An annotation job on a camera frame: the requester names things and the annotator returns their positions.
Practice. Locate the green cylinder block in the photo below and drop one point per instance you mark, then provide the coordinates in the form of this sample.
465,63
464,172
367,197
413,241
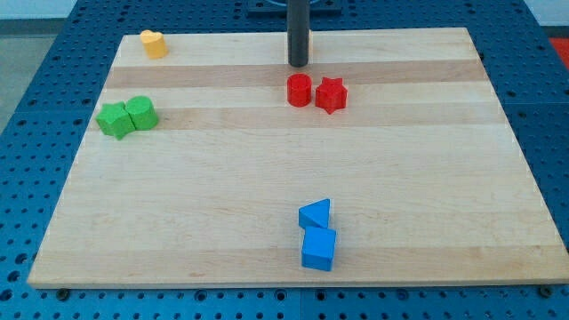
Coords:
142,113

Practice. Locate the blue cube block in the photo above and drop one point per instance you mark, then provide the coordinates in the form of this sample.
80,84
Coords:
318,248

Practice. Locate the yellow heart block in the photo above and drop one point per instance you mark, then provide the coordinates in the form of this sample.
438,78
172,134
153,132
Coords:
154,44

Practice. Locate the wooden board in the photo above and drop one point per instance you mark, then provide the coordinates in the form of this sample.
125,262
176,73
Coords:
427,182

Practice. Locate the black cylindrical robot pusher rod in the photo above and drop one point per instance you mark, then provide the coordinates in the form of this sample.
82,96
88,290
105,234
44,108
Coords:
298,18

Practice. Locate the blue triangle block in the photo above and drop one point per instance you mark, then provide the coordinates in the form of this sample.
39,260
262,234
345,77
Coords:
315,215

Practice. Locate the green star block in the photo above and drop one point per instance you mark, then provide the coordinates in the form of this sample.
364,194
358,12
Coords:
114,120

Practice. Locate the red cylinder block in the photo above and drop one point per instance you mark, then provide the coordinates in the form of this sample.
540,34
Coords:
299,90

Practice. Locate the red star block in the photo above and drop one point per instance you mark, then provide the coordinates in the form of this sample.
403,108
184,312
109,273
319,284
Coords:
331,95

